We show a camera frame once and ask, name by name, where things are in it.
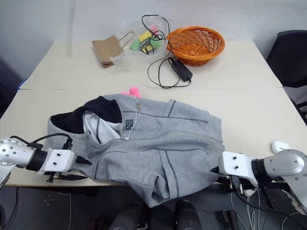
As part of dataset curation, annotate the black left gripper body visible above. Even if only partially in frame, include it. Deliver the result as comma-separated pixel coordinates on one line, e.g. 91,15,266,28
46,171,72,184

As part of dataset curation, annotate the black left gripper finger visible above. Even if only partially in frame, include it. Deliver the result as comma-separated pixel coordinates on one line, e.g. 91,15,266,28
76,155,93,166
61,174,88,182

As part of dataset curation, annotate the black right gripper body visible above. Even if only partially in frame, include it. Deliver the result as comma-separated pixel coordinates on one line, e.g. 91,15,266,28
222,174,243,193

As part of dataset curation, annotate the grey zip-up jacket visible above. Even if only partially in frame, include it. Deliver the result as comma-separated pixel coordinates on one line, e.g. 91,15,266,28
44,93,226,208

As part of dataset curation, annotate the dark rounded shape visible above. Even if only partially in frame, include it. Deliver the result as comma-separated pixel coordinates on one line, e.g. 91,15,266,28
173,199,202,230
109,203,142,230

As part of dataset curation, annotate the white plastic device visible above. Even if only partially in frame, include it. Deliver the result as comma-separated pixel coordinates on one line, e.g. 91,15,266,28
271,139,292,154

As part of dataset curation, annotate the pink plush toy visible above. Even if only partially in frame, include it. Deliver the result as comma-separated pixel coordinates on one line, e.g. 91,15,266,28
119,86,142,98

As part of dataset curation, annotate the black power adapter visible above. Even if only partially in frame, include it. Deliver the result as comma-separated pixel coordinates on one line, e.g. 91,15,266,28
168,57,194,82

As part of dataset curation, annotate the brown paper bag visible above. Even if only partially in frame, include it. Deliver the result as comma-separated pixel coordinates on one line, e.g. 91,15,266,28
92,30,135,70

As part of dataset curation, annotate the orange wicker basket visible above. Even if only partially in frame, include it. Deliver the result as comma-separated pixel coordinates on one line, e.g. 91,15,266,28
165,26,226,67

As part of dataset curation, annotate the clear plastic bag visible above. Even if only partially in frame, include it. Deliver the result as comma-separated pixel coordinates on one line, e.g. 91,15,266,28
109,15,170,63

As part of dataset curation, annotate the yellow green sponge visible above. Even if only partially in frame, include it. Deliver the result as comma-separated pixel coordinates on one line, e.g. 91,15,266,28
142,44,157,54
137,30,152,43

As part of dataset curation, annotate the black office chair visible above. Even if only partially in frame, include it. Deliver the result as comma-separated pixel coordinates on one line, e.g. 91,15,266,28
265,29,307,125

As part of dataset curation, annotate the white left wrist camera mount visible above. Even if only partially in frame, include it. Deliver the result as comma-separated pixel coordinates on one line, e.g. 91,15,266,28
35,148,75,176

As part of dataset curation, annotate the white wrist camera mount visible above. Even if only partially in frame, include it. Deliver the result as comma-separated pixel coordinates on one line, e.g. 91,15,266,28
218,151,260,188
35,148,75,176

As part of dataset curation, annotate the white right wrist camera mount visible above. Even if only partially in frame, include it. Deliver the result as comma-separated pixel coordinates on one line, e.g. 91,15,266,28
218,151,260,188

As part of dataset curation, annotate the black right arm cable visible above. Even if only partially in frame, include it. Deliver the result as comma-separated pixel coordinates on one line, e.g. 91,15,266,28
234,185,307,214

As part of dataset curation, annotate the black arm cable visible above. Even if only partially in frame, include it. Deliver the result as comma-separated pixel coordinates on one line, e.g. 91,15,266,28
234,185,307,214
10,133,73,151

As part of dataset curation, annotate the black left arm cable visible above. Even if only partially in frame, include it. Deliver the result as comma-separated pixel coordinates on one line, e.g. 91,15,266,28
10,133,73,151

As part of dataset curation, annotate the white zipper pull string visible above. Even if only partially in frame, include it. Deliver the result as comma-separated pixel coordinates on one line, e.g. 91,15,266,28
123,95,142,142

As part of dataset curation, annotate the black adapter cable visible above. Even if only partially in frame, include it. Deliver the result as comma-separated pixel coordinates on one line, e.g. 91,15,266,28
141,14,193,90

